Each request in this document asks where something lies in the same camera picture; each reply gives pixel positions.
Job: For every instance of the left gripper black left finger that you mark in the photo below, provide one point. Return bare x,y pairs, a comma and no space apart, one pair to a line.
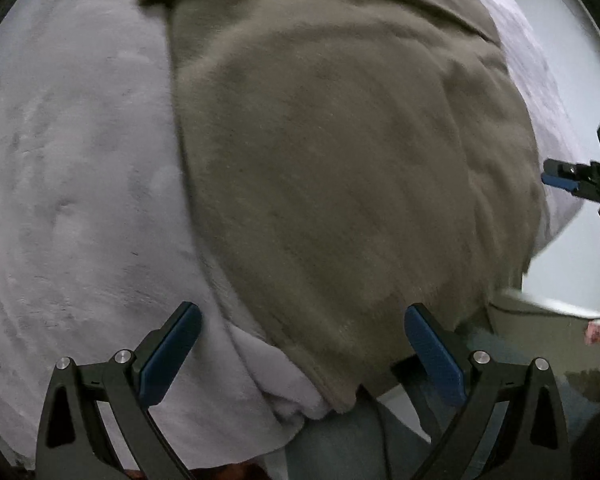
72,439

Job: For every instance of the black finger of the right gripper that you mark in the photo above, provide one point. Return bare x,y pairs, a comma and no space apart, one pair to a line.
565,170
559,182

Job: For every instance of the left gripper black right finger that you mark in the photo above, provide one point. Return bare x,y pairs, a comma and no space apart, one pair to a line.
532,442

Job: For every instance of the lavender embossed bedspread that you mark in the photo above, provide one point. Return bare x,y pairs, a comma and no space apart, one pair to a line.
97,237

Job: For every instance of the beige fleece garment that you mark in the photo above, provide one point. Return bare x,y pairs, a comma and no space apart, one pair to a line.
348,158

